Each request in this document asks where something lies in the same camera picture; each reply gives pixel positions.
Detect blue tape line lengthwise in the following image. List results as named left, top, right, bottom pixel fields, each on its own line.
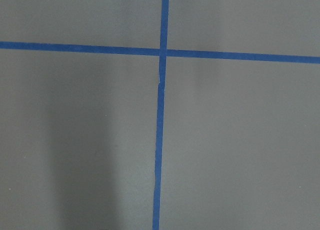
left=152, top=0, right=170, bottom=230

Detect blue tape line crosswise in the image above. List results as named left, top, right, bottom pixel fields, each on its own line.
left=0, top=41, right=320, bottom=64

